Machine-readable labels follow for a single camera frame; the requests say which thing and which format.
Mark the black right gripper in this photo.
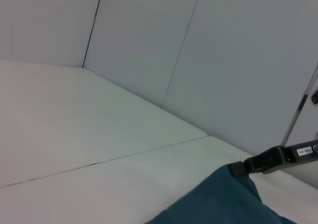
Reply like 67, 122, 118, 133
229, 139, 318, 177

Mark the teal blue shirt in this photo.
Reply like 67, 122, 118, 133
149, 164, 304, 224

